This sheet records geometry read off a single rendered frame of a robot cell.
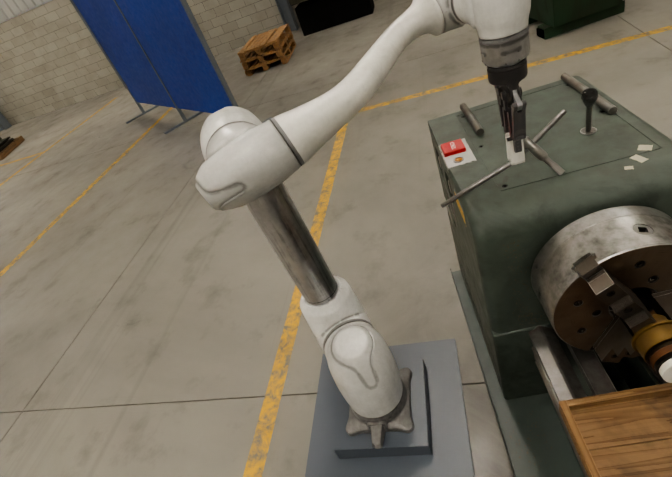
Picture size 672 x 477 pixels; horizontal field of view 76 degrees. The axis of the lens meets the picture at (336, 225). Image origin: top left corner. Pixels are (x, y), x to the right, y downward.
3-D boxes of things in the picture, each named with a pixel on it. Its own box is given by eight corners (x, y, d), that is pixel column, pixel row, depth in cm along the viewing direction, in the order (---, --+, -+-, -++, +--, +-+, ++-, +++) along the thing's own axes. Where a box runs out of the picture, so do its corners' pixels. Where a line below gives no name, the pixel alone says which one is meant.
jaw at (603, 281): (606, 293, 89) (571, 268, 84) (628, 279, 86) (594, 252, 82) (636, 336, 80) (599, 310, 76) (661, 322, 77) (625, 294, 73)
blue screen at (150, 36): (126, 123, 832) (40, -5, 700) (161, 103, 866) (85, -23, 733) (226, 150, 539) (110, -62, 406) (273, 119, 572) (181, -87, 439)
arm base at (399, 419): (345, 451, 111) (338, 441, 108) (351, 375, 128) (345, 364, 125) (415, 448, 106) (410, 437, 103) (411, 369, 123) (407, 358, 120)
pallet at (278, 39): (260, 57, 902) (251, 36, 877) (297, 44, 880) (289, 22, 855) (245, 77, 804) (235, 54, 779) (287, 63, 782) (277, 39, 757)
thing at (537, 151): (564, 168, 97) (526, 135, 98) (567, 169, 95) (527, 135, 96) (557, 176, 98) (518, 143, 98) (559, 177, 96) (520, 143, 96)
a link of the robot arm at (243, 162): (272, 121, 69) (257, 102, 80) (180, 184, 69) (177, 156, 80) (312, 181, 77) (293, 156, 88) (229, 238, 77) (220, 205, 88)
